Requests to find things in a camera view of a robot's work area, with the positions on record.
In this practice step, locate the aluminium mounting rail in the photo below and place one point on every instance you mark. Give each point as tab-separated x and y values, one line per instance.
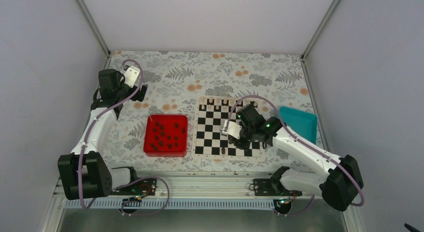
200	191

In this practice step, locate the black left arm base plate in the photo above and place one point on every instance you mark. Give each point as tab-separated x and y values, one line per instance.
145	187

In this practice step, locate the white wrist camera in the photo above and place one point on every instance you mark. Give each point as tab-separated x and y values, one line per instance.
131	75
230	128

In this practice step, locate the floral patterned table mat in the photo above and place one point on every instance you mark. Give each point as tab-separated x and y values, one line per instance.
176	80

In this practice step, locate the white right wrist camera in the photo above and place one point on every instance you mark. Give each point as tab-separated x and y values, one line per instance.
230	128

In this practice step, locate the black and white chessboard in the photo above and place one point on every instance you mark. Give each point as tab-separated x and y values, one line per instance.
208	140

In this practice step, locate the light wooden chess pieces row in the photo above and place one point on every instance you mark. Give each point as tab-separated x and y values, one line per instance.
223	104

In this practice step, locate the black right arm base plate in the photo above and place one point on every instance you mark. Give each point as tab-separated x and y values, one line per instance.
269	187

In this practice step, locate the red plastic tray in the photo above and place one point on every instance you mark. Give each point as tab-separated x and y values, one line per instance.
166	135

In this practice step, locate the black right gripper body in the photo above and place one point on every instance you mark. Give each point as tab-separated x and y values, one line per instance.
245	146

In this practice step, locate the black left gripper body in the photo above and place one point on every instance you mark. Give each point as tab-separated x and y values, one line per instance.
139	97

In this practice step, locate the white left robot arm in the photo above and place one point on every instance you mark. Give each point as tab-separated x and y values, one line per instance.
83	172

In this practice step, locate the teal plastic tray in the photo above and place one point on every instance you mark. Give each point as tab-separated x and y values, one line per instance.
303	123

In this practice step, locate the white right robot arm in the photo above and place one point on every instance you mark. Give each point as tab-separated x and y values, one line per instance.
334	178

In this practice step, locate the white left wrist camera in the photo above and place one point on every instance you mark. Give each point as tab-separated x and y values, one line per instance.
131	75

